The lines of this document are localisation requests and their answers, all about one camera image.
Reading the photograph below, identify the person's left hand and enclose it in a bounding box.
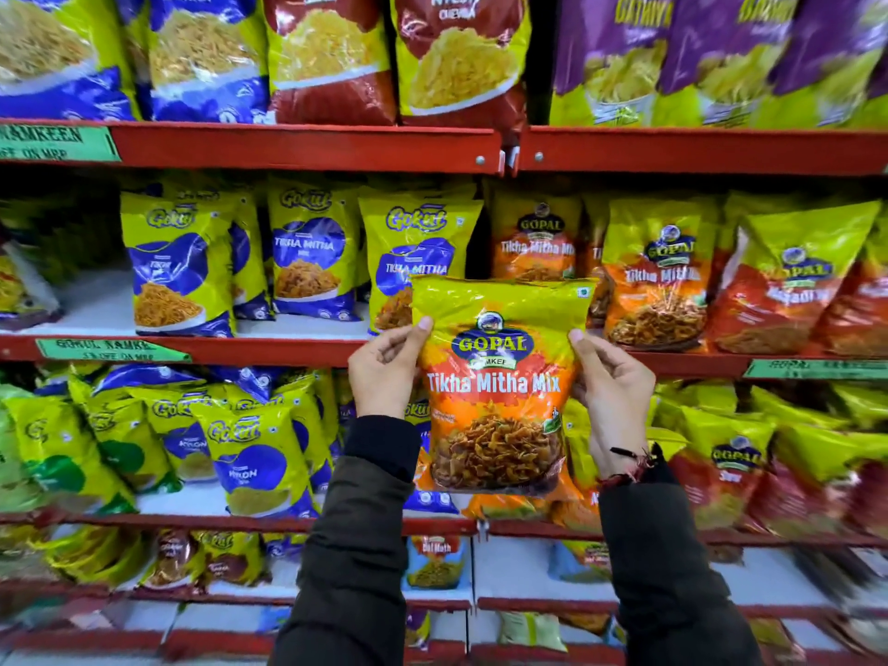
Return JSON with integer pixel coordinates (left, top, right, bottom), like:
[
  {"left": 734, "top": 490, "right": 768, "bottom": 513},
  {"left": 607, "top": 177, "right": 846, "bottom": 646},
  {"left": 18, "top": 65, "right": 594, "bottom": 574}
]
[{"left": 347, "top": 316, "right": 434, "bottom": 420}]

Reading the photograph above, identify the person's right hand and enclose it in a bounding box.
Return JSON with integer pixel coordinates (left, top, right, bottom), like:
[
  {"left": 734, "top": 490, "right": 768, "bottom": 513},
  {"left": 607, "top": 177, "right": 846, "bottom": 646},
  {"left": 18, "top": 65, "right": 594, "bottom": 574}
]
[{"left": 567, "top": 328, "right": 657, "bottom": 480}]

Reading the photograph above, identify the orange yellow snack packet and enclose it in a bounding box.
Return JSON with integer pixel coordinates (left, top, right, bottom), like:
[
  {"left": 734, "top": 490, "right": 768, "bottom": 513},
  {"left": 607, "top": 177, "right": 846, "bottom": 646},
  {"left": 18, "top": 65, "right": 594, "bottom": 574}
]
[{"left": 411, "top": 273, "right": 598, "bottom": 497}]

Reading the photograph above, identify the person's right forearm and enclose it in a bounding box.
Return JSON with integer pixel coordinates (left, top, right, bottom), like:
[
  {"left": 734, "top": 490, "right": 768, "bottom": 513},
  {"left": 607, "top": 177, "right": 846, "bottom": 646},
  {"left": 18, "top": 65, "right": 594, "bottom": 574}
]
[{"left": 598, "top": 447, "right": 765, "bottom": 666}]

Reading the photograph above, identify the person's left forearm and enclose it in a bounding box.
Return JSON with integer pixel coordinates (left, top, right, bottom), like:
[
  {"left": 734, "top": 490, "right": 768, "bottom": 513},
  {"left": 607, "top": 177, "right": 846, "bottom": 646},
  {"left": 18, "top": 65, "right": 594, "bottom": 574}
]
[{"left": 267, "top": 414, "right": 426, "bottom": 666}]

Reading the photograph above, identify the orange yellow shelf packet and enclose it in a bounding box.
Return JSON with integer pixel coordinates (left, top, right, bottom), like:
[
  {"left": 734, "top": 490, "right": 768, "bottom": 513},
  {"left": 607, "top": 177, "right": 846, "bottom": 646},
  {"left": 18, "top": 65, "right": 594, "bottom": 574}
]
[
  {"left": 581, "top": 194, "right": 613, "bottom": 329},
  {"left": 601, "top": 197, "right": 720, "bottom": 353},
  {"left": 490, "top": 190, "right": 584, "bottom": 283}
]

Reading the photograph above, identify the small blue yellow snack packet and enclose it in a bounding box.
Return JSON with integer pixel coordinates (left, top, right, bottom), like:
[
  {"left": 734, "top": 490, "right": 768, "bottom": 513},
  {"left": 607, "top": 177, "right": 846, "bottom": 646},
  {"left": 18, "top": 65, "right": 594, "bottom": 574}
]
[
  {"left": 266, "top": 183, "right": 363, "bottom": 322},
  {"left": 228, "top": 192, "right": 276, "bottom": 322},
  {"left": 119, "top": 191, "right": 237, "bottom": 339},
  {"left": 358, "top": 197, "right": 484, "bottom": 338}
]

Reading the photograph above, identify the red thread wristband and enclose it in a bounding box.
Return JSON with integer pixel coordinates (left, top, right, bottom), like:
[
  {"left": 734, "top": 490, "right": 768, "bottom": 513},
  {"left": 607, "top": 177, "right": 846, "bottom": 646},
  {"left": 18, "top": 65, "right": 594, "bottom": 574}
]
[{"left": 598, "top": 445, "right": 657, "bottom": 490}]

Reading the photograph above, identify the pile of yellow red packets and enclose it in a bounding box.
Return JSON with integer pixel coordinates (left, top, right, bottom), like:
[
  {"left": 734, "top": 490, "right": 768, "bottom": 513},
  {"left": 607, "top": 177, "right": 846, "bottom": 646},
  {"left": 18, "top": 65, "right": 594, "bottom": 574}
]
[{"left": 645, "top": 380, "right": 888, "bottom": 543}]

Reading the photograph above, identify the light blue snack packet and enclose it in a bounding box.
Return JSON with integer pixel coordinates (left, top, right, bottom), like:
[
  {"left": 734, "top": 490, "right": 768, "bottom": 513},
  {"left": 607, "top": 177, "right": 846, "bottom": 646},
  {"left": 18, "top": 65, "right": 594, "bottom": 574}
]
[{"left": 547, "top": 540, "right": 613, "bottom": 585}]

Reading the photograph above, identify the blue orange snack packet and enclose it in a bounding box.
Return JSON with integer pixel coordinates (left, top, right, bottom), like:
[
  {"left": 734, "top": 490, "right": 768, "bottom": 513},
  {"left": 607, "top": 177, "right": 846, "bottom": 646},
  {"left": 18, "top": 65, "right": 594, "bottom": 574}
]
[{"left": 405, "top": 535, "right": 467, "bottom": 592}]

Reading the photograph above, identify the green shelf label strip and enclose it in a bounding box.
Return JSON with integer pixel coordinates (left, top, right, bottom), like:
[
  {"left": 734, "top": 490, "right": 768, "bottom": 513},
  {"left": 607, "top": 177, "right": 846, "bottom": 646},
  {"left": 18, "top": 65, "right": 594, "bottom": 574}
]
[
  {"left": 743, "top": 358, "right": 888, "bottom": 381},
  {"left": 0, "top": 123, "right": 122, "bottom": 163},
  {"left": 35, "top": 337, "right": 192, "bottom": 364}
]

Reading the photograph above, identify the pile of yellow blue packets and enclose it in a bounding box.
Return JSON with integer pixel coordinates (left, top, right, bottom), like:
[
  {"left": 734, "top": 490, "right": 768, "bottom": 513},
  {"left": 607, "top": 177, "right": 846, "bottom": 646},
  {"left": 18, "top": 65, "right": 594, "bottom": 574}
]
[{"left": 0, "top": 362, "right": 460, "bottom": 519}]

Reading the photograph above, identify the large maroon yellow snack packet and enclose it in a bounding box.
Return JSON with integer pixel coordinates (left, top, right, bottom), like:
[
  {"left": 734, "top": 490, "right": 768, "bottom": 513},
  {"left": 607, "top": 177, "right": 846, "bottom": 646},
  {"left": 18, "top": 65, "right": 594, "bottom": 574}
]
[
  {"left": 389, "top": 0, "right": 532, "bottom": 130},
  {"left": 260, "top": 0, "right": 397, "bottom": 127}
]

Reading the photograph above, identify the purple green snack packet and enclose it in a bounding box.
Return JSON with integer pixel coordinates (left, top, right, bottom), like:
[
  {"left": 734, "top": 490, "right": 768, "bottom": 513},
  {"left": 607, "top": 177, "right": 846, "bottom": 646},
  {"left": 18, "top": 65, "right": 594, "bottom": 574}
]
[
  {"left": 549, "top": 0, "right": 678, "bottom": 128},
  {"left": 752, "top": 0, "right": 888, "bottom": 130},
  {"left": 652, "top": 0, "right": 800, "bottom": 130}
]

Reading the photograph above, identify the pale green snack packet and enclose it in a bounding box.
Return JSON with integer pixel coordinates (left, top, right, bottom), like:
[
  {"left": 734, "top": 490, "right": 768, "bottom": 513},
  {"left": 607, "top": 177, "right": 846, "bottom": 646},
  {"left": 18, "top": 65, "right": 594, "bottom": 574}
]
[{"left": 497, "top": 611, "right": 569, "bottom": 653}]

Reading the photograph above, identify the yellow brown snack packet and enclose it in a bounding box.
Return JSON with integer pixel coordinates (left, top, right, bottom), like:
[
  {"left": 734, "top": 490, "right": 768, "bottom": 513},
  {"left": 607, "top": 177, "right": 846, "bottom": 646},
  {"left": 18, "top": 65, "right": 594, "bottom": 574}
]
[{"left": 194, "top": 530, "right": 270, "bottom": 588}]

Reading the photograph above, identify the large blue yellow snack packet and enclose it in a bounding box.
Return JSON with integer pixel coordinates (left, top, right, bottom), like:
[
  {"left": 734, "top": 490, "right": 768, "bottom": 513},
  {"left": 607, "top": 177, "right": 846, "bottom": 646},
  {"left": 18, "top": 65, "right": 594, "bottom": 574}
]
[
  {"left": 114, "top": 0, "right": 271, "bottom": 124},
  {"left": 0, "top": 0, "right": 141, "bottom": 123}
]

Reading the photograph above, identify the clear yellow snack packet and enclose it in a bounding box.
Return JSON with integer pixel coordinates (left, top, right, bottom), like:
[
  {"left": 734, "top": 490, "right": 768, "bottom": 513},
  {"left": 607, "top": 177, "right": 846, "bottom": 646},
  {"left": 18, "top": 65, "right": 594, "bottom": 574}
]
[{"left": 0, "top": 228, "right": 65, "bottom": 333}]

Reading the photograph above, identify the pile of yellow crumpled packets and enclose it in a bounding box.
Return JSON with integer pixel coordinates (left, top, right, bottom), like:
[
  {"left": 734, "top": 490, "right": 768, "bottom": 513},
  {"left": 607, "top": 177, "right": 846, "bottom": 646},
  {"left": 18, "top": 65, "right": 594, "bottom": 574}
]
[{"left": 0, "top": 523, "right": 151, "bottom": 589}]

